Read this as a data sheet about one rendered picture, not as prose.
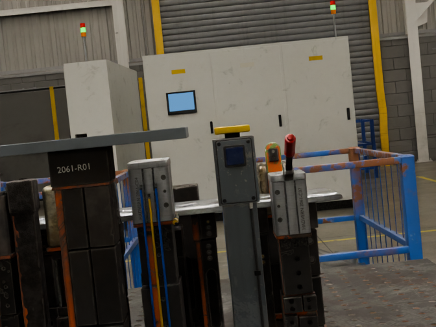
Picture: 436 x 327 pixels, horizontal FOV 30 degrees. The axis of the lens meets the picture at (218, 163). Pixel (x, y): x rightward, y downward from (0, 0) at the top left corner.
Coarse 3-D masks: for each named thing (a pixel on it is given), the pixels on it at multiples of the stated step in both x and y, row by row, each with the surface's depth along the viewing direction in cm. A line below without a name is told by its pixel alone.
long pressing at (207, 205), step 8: (312, 192) 173; (320, 192) 171; (328, 192) 169; (336, 192) 165; (192, 200) 181; (200, 200) 179; (208, 200) 177; (216, 200) 175; (264, 200) 164; (312, 200) 164; (320, 200) 164; (328, 200) 164; (120, 208) 179; (128, 208) 178; (176, 208) 164; (184, 208) 164; (192, 208) 164; (200, 208) 164; (208, 208) 164; (216, 208) 164; (40, 216) 180; (120, 216) 164; (128, 216) 164; (40, 224) 164
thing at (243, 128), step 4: (216, 128) 136; (220, 128) 136; (224, 128) 136; (228, 128) 136; (232, 128) 136; (236, 128) 136; (240, 128) 136; (244, 128) 136; (248, 128) 136; (216, 132) 136; (220, 132) 136; (224, 132) 136; (228, 132) 136; (232, 132) 136; (236, 132) 136; (224, 136) 139; (228, 136) 138; (232, 136) 138; (236, 136) 138
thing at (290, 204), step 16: (272, 176) 152; (304, 176) 152; (272, 192) 153; (288, 192) 152; (304, 192) 152; (272, 208) 156; (288, 208) 152; (304, 208) 153; (288, 224) 153; (304, 224) 153; (288, 240) 154; (304, 240) 154; (288, 256) 154; (304, 256) 154; (288, 272) 154; (304, 272) 154; (288, 288) 154; (304, 288) 154; (288, 304) 154; (304, 304) 154; (288, 320) 154; (304, 320) 154
